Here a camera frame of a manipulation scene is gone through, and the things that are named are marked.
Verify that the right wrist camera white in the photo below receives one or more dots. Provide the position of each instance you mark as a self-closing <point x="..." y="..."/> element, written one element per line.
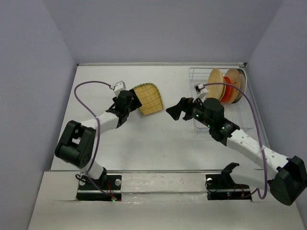
<point x="201" y="91"/>

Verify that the white wire dish rack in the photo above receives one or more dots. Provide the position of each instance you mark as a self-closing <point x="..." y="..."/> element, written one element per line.
<point x="238" y="112"/>

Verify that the orange round plate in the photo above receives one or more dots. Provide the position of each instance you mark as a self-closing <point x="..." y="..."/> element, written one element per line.
<point x="228" y="90"/>

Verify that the green yellow woven-pattern plate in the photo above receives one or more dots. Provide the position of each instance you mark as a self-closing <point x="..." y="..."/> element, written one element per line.
<point x="149" y="97"/>

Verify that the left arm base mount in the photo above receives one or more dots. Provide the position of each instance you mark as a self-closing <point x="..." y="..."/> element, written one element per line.
<point x="110" y="190"/>

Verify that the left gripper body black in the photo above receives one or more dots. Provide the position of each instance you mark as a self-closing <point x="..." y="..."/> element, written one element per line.
<point x="135" y="104"/>

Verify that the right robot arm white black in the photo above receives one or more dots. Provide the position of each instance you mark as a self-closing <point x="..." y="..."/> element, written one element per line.
<point x="285" y="177"/>

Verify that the beige painted plate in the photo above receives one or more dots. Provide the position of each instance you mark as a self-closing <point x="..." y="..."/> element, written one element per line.
<point x="234" y="76"/>

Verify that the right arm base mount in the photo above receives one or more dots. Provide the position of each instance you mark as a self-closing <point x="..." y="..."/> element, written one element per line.
<point x="220" y="186"/>

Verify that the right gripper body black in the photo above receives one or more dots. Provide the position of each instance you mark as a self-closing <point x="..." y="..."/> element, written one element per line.
<point x="194" y="109"/>

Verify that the white plate green red rim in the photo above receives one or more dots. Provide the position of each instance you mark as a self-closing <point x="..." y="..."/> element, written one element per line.
<point x="243" y="83"/>

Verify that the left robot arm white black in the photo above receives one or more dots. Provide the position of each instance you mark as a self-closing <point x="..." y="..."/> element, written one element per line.
<point x="76" y="144"/>

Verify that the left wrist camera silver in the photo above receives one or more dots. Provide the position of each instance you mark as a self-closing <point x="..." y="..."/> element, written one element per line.
<point x="118" y="87"/>

